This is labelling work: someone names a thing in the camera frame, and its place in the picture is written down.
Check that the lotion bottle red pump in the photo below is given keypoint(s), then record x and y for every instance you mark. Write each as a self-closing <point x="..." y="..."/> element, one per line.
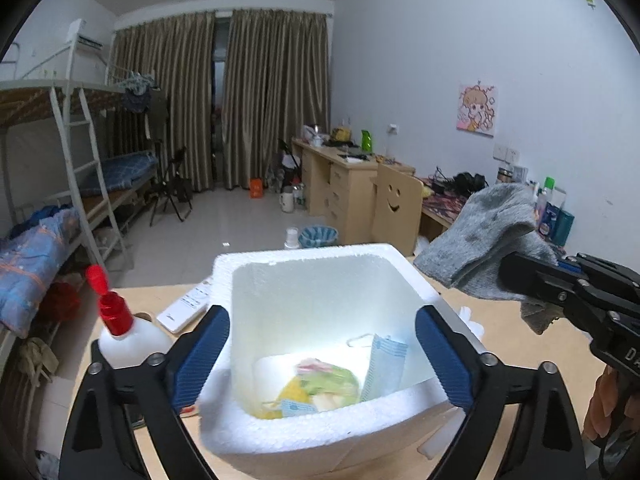
<point x="126" y="340"/>

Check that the light wooden desk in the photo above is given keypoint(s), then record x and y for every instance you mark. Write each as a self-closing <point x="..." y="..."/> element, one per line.
<point x="341" y="192"/>

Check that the wooden smiley-face chair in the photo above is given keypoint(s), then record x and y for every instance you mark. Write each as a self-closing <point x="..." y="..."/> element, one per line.
<point x="397" y="210"/>

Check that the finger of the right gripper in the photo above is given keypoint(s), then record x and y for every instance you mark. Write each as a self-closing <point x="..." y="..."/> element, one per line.
<point x="536" y="279"/>

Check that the brown striped curtains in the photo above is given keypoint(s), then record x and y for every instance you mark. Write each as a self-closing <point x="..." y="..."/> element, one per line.
<point x="275" y="82"/>

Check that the blue patterned quilt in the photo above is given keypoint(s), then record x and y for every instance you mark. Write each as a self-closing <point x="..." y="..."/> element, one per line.
<point x="29" y="264"/>

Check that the white metal bunk bed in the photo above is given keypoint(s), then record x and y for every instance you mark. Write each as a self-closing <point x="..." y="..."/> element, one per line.
<point x="96" y="185"/>

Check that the black folding chair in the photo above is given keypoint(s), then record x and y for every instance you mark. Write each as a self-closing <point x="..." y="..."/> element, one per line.
<point x="174" y="189"/>

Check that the white tissue packets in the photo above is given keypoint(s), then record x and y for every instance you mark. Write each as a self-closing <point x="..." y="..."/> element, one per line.
<point x="465" y="313"/>

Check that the blue-lined waste bin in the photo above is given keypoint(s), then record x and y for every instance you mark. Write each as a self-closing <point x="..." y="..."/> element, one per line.
<point x="317" y="236"/>

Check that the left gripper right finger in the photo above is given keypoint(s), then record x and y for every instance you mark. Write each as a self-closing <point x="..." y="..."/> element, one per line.
<point x="454" y="360"/>

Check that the grey sock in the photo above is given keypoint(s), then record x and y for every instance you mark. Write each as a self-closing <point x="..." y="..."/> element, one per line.
<point x="493" y="223"/>

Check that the white air conditioner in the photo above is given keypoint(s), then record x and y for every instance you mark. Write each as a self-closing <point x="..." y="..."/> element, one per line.
<point x="76" y="33"/>

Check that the yellow foam fruit net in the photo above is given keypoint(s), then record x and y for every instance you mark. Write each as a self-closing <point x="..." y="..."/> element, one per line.
<point x="292" y="401"/>

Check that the blue surgical face mask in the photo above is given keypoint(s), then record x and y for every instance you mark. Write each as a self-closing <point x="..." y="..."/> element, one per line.
<point x="386" y="367"/>

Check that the white power strip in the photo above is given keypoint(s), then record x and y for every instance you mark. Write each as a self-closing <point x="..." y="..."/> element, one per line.
<point x="186" y="309"/>

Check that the person's right hand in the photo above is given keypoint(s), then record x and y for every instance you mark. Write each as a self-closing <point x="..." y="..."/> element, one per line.
<point x="598" y="419"/>

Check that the anime girl wall poster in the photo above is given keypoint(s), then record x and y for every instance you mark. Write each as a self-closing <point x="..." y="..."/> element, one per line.
<point x="477" y="109"/>

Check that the white styrofoam box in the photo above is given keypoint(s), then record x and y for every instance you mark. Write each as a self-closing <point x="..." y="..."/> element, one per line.
<point x="288" y="306"/>

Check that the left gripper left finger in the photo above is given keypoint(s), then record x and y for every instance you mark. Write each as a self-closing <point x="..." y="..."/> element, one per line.
<point x="193" y="355"/>

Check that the green plastic bag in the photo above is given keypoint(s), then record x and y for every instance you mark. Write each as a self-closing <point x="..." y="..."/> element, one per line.
<point x="328" y="386"/>

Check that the black headphones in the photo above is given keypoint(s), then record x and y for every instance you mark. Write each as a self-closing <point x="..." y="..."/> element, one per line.
<point x="466" y="184"/>

